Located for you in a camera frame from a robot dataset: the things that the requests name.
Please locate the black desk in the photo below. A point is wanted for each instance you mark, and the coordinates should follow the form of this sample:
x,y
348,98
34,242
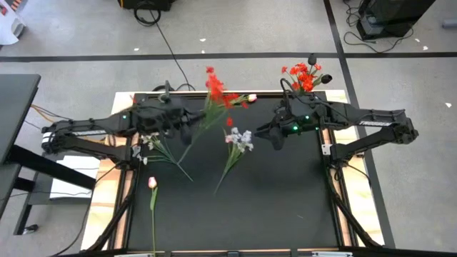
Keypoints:
x,y
18,107

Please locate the black equipment cabinet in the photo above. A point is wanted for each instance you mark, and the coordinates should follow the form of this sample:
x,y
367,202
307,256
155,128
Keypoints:
x,y
392,14

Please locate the black case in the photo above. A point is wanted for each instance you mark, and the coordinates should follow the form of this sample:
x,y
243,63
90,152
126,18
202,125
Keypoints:
x,y
146,3

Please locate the white machine housing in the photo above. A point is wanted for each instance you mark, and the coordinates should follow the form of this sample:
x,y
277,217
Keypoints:
x,y
7,28

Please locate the white artificial flower bunch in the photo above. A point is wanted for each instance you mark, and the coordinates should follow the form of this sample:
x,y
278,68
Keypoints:
x,y
239,137

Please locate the thin white blossom spray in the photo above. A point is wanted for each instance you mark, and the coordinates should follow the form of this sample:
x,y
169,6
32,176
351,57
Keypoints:
x,y
168,155

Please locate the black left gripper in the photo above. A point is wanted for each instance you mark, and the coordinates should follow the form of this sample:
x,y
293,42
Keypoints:
x,y
157,116

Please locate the small white plate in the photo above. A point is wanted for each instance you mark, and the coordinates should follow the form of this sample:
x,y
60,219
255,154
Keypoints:
x,y
325,149

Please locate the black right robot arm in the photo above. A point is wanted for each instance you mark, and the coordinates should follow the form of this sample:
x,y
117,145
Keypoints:
x,y
375,121

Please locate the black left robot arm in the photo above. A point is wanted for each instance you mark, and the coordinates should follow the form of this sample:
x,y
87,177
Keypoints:
x,y
89,125

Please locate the small grey box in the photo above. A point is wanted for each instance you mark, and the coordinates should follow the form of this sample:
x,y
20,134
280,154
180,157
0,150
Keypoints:
x,y
450,23

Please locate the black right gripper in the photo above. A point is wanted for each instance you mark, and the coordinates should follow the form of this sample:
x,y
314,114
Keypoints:
x,y
296,119

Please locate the pink tulip with green stem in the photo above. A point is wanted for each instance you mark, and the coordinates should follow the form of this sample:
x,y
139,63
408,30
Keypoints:
x,y
252,97
152,182

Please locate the black metal table frame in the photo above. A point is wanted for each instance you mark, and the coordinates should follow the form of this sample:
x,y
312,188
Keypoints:
x,y
351,221

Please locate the white flat box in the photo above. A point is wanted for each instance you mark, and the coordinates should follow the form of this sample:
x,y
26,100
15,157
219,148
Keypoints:
x,y
71,191

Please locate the red artificial flower bunch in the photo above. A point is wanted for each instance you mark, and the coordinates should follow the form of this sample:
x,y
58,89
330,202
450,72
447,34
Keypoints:
x,y
305,76
216,87

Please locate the grey metal bracket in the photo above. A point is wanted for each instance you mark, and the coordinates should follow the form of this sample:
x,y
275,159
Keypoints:
x,y
167,86

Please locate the silver mounting bracket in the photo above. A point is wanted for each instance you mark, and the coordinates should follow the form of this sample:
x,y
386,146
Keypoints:
x,y
134,255
332,254

